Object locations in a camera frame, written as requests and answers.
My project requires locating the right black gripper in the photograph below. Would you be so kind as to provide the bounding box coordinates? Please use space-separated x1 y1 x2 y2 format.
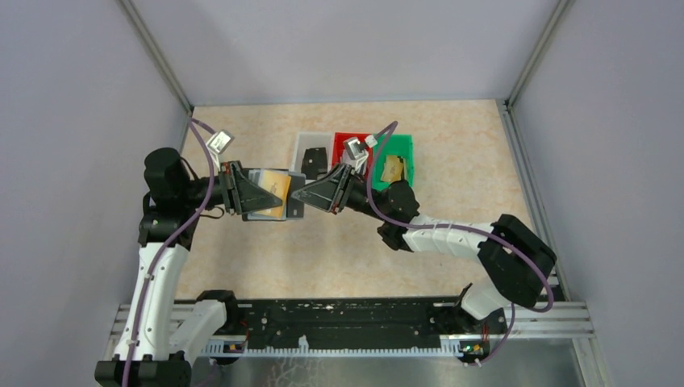
290 163 390 222

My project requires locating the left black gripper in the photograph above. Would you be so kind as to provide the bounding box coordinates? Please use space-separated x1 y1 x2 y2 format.
180 160 283 214

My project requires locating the gold credit card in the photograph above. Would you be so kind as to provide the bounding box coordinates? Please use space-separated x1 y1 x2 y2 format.
248 169 292 220

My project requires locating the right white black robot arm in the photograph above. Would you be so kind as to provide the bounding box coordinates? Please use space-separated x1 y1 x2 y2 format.
291 164 557 332

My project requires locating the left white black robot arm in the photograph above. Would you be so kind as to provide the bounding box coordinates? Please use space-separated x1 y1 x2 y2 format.
94 148 283 386

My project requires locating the black card holder in bin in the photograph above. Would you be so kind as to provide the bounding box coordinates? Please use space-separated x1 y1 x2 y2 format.
300 147 328 180

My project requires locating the card in green bin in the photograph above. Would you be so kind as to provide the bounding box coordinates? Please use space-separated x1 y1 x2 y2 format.
380 155 409 184

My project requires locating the white plastic bin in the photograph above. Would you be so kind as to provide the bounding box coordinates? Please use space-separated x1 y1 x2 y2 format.
290 131 333 181

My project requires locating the red plastic bin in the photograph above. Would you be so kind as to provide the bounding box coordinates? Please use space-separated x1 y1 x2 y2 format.
331 132 373 177

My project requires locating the green plastic bin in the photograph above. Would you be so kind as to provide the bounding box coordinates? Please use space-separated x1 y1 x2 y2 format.
372 135 415 190

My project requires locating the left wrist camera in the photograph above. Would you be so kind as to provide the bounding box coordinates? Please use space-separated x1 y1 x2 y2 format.
205 131 235 166

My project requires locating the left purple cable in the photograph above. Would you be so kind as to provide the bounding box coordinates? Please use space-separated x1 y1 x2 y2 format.
120 117 218 387

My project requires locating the aluminium frame rail left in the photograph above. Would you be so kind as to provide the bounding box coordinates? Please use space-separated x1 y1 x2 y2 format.
115 0 194 116

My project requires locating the aluminium frame rail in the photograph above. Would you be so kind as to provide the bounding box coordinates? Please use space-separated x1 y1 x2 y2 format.
115 0 194 116
495 98 572 302

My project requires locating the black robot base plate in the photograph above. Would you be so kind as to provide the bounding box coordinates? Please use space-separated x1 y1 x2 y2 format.
216 296 507 350

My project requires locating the aluminium frame rail right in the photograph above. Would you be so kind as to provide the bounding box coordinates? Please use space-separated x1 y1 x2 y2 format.
495 98 572 302

